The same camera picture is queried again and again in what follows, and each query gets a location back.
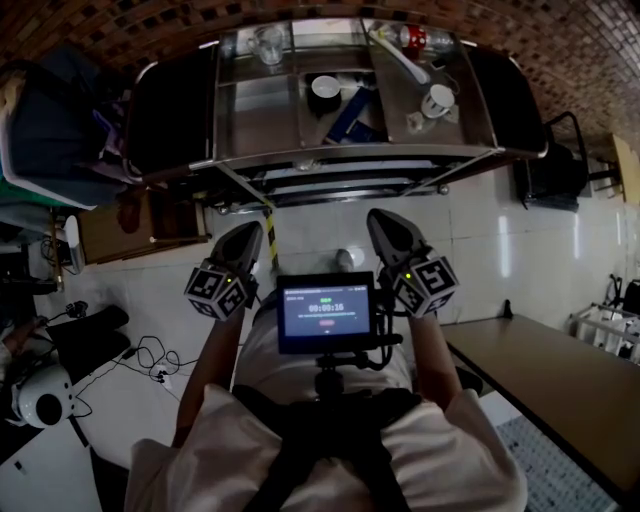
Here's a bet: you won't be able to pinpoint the blue long box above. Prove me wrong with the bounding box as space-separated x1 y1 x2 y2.
327 87 374 144

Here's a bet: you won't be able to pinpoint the white rounded device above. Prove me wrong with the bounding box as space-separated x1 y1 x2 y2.
14 363 77 430

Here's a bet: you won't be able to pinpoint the black floor cable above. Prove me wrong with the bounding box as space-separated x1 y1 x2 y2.
74 333 184 402

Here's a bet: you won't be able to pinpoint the black chest harness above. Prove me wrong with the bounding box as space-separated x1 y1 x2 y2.
232 384 424 512

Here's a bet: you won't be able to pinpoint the white elongated packet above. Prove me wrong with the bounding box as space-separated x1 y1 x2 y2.
372 28 432 85

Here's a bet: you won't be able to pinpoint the purple garment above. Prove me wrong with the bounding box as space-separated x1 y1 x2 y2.
92 99 132 177

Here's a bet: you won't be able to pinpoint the plastic bottle red label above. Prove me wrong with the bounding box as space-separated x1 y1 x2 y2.
379 23 456 51

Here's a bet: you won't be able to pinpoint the white mug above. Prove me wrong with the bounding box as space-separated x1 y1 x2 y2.
420 83 457 120

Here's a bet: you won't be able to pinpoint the person's white shirt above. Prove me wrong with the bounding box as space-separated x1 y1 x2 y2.
124 384 529 512

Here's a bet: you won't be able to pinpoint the brown table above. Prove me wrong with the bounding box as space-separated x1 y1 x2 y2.
439 299 640 496

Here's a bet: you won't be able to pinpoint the black round container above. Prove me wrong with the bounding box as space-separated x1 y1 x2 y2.
305 73 344 115

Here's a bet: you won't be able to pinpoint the tan wooden board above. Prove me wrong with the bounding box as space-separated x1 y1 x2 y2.
612 132 640 204

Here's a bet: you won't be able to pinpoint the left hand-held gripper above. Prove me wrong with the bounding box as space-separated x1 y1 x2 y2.
184 223 264 322

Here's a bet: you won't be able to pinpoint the black chest-mounted monitor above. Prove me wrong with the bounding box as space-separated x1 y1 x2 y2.
275 271 404 401

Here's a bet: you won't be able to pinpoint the dark blue packet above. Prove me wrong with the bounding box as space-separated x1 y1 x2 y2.
349 119 387 146

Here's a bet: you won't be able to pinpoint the glass mug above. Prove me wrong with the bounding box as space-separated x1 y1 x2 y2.
246 25 287 67

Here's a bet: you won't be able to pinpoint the white bowl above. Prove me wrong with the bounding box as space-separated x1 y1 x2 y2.
310 74 343 100

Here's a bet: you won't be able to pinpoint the black power adapter cables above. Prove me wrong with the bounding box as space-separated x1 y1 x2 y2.
38 233 70 267

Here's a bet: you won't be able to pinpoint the black bag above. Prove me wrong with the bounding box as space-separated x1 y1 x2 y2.
514 112 590 212

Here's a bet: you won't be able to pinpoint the white patterned mat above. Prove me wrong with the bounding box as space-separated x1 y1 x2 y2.
494 414 619 512

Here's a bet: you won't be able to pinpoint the white metal rack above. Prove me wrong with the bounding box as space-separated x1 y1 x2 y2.
568 301 640 362

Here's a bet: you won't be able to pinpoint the brown wooden shoe rack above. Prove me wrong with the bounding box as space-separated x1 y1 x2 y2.
49 188 212 292

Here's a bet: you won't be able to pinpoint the person's left forearm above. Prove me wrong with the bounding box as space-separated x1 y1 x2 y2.
172 304 246 447

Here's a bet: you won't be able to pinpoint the green garment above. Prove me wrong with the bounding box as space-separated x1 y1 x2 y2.
0 169 32 212

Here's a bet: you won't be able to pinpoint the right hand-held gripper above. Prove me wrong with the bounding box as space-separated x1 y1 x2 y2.
368 208 460 319

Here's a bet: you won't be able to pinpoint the black office chair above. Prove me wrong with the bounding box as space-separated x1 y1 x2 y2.
606 273 640 311

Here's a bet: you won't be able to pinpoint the grey garment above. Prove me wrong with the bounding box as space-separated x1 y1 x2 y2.
7 47 129 206

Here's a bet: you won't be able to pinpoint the yellow black hazard tape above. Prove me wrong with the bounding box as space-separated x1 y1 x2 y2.
263 198 281 271

